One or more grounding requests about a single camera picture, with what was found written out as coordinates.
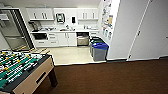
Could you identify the grey trash bin blue lid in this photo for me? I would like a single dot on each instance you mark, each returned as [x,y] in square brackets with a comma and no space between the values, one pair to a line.
[100,52]

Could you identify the chrome sink faucet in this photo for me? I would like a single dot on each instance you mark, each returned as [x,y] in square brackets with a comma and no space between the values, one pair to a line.
[67,27]

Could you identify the brown cork pin board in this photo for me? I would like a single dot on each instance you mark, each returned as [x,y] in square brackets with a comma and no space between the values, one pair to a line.
[110,20]

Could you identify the black coffee machine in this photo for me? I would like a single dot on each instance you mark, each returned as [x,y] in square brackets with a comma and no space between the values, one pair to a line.
[34,26]

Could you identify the white upper cabinet small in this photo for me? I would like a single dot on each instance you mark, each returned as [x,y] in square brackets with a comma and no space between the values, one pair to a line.
[40,14]

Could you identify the white door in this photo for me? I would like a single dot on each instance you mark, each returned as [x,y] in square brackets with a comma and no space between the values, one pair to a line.
[150,30]

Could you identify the foosball table wooden green field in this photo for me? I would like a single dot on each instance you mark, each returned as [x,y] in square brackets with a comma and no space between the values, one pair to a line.
[20,75]

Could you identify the stainless steel refrigerator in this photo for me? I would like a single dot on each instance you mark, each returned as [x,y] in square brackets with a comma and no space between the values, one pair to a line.
[15,31]

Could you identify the white paper sheet on refrigerator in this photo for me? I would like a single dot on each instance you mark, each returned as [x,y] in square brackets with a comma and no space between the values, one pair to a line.
[4,16]

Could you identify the small wall paper notices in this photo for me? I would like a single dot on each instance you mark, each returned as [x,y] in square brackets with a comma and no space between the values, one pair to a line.
[106,32]

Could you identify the large white wall poster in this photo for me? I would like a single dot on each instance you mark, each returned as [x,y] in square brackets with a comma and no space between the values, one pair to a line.
[107,9]

